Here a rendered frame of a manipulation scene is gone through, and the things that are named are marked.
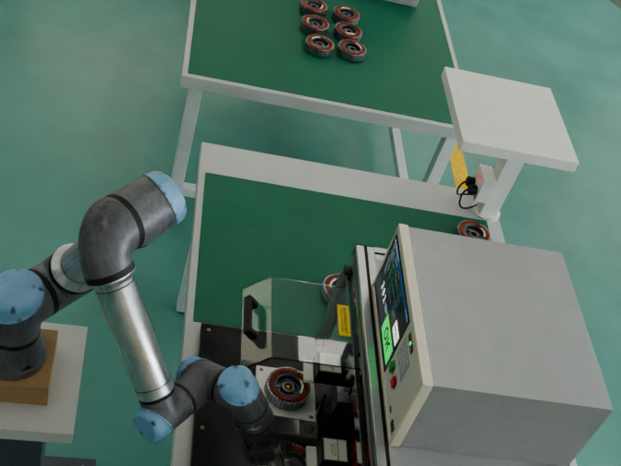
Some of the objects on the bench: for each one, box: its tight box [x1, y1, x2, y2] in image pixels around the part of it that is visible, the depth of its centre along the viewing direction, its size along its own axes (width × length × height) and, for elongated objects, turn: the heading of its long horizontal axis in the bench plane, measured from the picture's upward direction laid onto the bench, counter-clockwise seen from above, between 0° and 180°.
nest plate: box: [256, 365, 316, 422], centre depth 226 cm, size 15×15×1 cm
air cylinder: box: [331, 386, 354, 416], centre depth 227 cm, size 5×8×6 cm
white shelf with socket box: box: [441, 67, 579, 222], centre depth 280 cm, size 35×37×46 cm
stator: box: [264, 367, 311, 411], centre depth 224 cm, size 11×11×4 cm
